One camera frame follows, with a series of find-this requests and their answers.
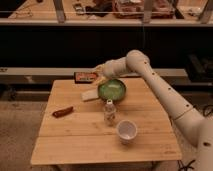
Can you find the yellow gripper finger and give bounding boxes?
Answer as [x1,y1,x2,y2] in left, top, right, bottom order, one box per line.
[92,64,108,84]

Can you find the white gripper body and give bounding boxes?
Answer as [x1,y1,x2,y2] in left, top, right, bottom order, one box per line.
[102,60,116,78]

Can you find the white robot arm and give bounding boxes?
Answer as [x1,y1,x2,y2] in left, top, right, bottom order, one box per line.
[92,50,213,171]

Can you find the white sponge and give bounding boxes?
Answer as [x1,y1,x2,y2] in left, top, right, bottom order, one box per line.
[81,89,99,101]

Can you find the green round plate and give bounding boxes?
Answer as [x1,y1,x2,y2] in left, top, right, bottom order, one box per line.
[98,79,126,101]

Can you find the small clear bottle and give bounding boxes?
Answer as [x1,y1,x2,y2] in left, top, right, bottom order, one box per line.
[104,99,116,126]

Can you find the brown sausage toy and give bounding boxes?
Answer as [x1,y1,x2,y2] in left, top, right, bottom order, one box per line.
[52,106,73,118]

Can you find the white paper cup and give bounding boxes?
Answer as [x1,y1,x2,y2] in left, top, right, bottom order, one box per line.
[116,120,138,144]

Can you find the red tray on shelf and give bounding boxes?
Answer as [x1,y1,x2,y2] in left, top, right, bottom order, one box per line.
[112,0,174,19]

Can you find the wooden folding table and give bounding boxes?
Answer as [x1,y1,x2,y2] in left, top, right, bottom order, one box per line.
[31,78,182,165]

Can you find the black device on shelf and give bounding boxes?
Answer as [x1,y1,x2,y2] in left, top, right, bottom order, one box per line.
[73,3,85,15]

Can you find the metal shelf rack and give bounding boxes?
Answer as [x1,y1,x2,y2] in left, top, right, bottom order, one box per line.
[0,0,213,77]

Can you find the eyeglasses on shelf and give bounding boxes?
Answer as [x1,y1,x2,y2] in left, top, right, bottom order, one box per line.
[14,8,33,19]

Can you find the black floor cable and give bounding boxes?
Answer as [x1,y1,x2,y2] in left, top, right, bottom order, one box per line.
[177,159,198,171]

